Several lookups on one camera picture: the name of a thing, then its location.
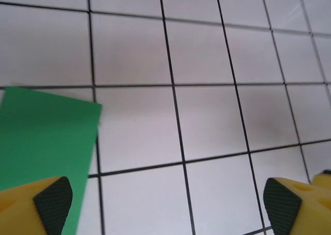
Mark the green paper sheet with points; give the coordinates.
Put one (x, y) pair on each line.
(46, 137)

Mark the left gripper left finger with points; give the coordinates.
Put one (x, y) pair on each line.
(31, 209)

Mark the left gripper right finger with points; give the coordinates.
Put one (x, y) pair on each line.
(297, 209)

